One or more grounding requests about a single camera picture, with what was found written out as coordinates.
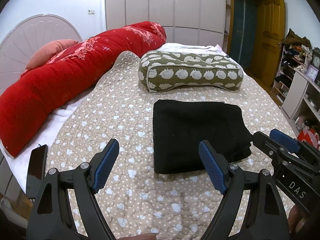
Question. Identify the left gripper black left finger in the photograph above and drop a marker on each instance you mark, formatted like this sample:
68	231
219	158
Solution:
52	216

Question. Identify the person right hand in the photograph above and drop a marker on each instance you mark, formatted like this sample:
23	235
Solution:
297	219

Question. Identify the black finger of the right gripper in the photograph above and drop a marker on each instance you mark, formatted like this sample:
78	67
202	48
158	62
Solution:
285	141
268	147

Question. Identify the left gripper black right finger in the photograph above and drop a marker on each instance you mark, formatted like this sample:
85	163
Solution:
265	216

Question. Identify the beige quilted bedspread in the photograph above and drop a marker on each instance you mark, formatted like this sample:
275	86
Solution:
158	183

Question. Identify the white cluttered shelf unit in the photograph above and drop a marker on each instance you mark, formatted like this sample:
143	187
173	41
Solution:
294	93

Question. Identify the person left hand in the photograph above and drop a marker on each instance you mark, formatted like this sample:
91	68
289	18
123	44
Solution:
144	236

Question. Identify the white wall socket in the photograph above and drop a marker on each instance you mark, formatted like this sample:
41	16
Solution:
90	11

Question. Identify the black smartphone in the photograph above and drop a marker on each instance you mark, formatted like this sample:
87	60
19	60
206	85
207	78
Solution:
36	171

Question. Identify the yellow wooden door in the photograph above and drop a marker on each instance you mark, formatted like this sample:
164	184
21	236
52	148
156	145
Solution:
256	28

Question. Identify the black pants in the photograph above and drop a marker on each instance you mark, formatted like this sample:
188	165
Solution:
179	127

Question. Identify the pink round headboard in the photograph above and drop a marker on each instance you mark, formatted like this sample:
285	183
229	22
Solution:
23	41

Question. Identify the small desk clock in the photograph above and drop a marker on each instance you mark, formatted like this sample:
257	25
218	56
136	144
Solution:
312	73

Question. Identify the olive hedgehog print pillow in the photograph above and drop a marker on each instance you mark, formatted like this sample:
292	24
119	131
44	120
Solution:
160	71

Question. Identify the red long bolster quilt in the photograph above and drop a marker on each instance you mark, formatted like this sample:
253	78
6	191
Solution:
26	104

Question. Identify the white wardrobe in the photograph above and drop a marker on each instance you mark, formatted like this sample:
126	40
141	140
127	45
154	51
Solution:
191	22

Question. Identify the salmon pink pillow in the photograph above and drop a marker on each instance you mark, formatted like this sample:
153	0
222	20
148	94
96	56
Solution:
47	51

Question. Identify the red shopping bag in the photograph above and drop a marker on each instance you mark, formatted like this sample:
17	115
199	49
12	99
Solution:
309	135

